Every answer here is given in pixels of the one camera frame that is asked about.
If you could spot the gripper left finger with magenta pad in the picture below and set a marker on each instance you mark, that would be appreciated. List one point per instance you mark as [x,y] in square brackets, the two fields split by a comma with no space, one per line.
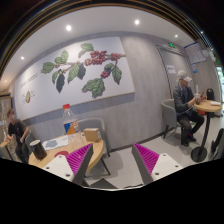
[73,166]

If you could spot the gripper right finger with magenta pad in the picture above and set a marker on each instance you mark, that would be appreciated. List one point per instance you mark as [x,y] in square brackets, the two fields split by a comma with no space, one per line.
[153,166]

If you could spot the red coaster on table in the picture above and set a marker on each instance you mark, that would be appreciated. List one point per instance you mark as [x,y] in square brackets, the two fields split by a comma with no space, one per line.
[64,153]

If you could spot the round wooden table near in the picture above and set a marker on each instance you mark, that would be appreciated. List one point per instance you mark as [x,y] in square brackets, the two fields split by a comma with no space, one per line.
[98,149]

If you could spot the round wooden table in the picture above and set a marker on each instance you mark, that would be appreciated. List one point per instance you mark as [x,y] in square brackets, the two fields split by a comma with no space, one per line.
[198,154]
[98,149]

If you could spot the grey paper sheet on table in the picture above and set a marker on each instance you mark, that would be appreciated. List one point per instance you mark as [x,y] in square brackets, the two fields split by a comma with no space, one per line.
[55,143]

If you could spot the clear glass on table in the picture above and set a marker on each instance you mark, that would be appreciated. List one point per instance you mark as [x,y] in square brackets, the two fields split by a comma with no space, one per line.
[76,141]

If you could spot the black cup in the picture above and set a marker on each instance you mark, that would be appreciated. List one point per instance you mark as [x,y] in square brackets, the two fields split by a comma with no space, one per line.
[38,149]

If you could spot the small cardboard box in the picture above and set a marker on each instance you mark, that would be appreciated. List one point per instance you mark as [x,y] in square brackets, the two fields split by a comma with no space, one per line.
[92,134]

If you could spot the clear plastic bottle red cap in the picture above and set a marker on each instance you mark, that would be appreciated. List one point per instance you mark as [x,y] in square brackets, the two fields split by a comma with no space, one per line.
[70,122]

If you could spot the round wooden table right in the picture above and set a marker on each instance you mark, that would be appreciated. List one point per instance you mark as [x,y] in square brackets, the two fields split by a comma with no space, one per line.
[198,154]

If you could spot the grey armchair behind table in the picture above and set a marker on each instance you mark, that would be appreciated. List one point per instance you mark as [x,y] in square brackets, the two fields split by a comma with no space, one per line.
[97,123]

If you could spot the grey armchair right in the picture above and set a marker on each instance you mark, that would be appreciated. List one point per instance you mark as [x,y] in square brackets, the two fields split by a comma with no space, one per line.
[169,115]

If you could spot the seated man in white cap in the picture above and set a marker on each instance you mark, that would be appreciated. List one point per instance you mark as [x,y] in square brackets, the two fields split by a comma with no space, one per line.
[189,119]

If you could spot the seated person in black shirt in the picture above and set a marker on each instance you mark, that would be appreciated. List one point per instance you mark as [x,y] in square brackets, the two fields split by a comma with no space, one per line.
[18,130]

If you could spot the black bag on table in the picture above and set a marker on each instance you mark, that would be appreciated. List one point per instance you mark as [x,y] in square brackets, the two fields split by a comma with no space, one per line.
[210,94]

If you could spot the grey door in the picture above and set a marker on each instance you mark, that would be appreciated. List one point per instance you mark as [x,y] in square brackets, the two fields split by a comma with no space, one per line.
[174,61]

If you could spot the green exit sign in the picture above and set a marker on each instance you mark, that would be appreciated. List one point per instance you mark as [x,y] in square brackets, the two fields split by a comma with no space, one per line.
[171,45]

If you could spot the coffee plant wall mural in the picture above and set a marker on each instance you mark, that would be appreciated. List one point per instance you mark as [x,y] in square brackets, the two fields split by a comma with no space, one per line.
[78,73]

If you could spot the notice board on wall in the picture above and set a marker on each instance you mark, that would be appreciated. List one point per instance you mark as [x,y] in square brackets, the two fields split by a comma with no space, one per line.
[195,53]

